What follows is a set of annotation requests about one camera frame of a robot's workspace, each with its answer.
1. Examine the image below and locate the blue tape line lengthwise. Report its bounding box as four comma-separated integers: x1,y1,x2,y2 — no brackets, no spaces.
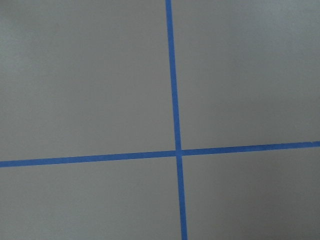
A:
165,0,188,240

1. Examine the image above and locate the blue tape line crosswise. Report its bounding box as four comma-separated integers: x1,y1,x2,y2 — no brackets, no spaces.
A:
0,141,320,168

